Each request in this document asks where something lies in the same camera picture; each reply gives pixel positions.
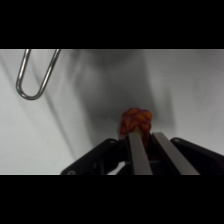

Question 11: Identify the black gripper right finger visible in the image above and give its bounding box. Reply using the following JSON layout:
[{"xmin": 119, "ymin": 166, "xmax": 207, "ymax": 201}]
[{"xmin": 152, "ymin": 131, "xmax": 224, "ymax": 175}]

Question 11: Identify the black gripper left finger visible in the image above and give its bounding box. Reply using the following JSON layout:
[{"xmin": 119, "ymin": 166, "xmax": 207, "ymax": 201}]
[{"xmin": 60, "ymin": 132, "xmax": 154, "ymax": 175}]

